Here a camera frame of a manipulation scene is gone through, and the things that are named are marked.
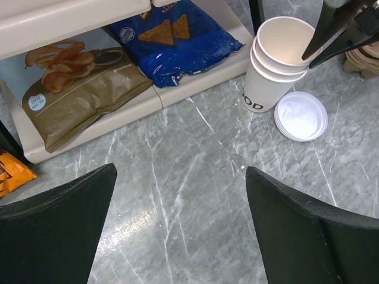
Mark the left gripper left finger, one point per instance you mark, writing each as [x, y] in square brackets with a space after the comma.
[52, 237]

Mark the blue tortilla chip bag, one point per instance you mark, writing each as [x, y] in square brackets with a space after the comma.
[174, 40]

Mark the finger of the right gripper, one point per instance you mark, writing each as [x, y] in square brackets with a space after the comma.
[335, 18]
[358, 34]

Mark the cream three-tier shelf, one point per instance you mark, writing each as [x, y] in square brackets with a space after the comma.
[27, 25]

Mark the orange chip bag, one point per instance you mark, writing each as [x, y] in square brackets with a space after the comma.
[14, 173]

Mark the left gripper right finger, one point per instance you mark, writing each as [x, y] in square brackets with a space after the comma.
[305, 240]

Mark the brown chip bag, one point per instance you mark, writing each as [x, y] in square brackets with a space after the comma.
[66, 86]

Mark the cardboard cup carrier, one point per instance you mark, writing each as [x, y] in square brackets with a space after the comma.
[363, 60]

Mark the stack of white lids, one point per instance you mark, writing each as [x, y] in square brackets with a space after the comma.
[300, 116]

